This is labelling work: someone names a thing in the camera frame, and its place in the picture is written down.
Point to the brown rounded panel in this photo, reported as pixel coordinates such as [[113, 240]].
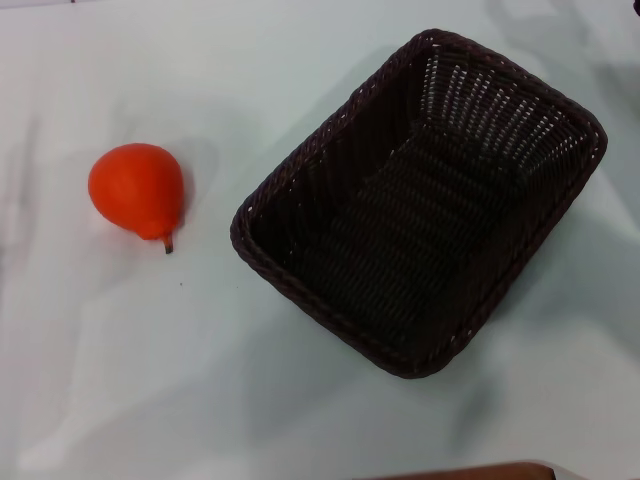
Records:
[[475, 472]]

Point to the orange plastic pear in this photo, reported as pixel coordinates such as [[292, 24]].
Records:
[[132, 190]]

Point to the black woven rectangular basket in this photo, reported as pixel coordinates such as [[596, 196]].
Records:
[[400, 240]]

